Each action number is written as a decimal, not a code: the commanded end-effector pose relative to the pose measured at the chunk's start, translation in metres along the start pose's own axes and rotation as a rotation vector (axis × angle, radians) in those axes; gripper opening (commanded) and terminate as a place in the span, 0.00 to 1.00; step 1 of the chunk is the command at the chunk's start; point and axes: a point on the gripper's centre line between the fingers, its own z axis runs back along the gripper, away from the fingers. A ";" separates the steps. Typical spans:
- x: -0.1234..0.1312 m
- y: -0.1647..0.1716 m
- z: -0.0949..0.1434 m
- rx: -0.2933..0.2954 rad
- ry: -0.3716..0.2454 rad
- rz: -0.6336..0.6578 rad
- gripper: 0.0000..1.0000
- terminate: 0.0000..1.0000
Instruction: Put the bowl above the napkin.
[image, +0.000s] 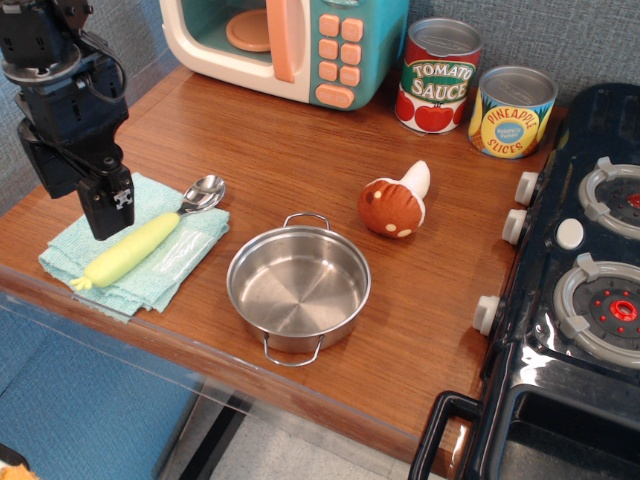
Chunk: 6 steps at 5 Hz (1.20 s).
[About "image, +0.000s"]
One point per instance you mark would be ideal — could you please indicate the orange microwave turntable plate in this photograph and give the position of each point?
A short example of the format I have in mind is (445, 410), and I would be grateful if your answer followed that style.
(248, 31)

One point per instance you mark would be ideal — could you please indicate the white stove knob middle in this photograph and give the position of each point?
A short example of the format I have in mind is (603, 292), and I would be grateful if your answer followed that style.
(513, 226)

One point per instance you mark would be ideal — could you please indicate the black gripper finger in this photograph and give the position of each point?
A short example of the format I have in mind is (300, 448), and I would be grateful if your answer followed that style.
(107, 202)

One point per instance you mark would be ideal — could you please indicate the black toy stove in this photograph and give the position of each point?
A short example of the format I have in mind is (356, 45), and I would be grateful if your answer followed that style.
(560, 378)

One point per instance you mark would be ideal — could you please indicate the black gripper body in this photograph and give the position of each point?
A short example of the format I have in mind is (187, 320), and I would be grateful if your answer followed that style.
(72, 111)

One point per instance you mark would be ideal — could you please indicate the brown plush mushroom toy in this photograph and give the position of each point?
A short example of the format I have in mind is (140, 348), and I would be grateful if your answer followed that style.
(396, 208)

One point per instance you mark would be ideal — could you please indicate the orange object bottom corner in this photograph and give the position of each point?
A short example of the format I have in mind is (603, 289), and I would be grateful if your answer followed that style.
(17, 472)

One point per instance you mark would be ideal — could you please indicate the light blue cloth napkin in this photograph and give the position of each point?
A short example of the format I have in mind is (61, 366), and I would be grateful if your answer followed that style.
(143, 266)

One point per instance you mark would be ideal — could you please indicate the white stove knob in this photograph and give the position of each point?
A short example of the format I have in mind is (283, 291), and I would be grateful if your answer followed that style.
(513, 226)
(526, 187)
(485, 313)

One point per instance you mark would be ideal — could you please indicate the yellow-handled metal spoon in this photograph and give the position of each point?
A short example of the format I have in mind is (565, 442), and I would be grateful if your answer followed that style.
(122, 257)

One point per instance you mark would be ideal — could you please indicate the teal toy microwave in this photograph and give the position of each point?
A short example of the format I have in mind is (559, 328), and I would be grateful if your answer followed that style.
(333, 54)

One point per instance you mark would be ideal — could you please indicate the pineapple slices can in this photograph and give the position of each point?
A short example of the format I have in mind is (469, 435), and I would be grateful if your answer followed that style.
(512, 108)

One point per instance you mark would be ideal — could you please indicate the white stove knob lower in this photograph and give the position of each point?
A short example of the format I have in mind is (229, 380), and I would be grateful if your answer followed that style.
(485, 313)

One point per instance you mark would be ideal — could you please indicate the white stove knob upper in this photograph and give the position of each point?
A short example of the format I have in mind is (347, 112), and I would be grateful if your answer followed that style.
(526, 187)

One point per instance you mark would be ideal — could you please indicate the stainless steel pot bowl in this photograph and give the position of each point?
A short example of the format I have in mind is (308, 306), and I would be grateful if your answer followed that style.
(299, 288)

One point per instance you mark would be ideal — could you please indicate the tomato sauce can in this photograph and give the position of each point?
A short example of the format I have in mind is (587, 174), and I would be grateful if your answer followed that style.
(440, 61)

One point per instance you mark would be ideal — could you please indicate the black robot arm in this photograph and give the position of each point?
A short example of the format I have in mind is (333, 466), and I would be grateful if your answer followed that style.
(40, 33)

